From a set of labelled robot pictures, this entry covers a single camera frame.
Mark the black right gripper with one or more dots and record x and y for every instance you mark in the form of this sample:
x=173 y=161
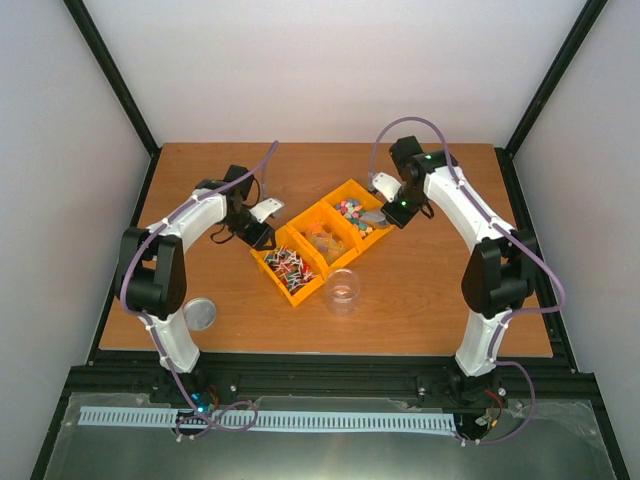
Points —
x=398 y=219

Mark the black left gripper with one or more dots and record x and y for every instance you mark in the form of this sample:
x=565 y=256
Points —
x=259 y=239

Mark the silver metal scoop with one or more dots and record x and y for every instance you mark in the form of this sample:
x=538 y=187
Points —
x=375 y=219

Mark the yellow bin with star candies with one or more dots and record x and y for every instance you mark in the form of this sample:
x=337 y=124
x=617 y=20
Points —
x=351 y=202

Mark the yellow bin with lollipops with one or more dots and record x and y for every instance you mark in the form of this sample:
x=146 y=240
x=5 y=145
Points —
x=291 y=265

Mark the yellow bin with popsicle candies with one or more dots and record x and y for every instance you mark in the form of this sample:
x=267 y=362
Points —
x=328 y=236

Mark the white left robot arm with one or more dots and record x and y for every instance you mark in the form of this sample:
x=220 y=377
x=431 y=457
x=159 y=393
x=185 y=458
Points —
x=151 y=280

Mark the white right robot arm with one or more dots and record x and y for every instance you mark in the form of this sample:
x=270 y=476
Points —
x=498 y=276

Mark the round clear cup lid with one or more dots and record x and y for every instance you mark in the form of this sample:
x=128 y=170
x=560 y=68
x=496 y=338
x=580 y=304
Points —
x=199 y=313

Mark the clear plastic cup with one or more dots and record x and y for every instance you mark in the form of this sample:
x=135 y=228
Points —
x=342 y=289

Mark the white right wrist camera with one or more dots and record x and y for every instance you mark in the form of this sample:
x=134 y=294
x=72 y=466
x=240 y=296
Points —
x=385 y=184

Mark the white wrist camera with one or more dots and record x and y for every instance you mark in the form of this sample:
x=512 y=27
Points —
x=265 y=209
x=385 y=184

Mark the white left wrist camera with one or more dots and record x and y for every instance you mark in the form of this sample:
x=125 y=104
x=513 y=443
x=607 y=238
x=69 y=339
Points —
x=265 y=209

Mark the black aluminium frame rail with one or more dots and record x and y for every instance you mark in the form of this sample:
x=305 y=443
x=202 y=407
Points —
x=419 y=381

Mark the light blue slotted cable duct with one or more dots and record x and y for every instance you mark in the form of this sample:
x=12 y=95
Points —
x=272 y=421

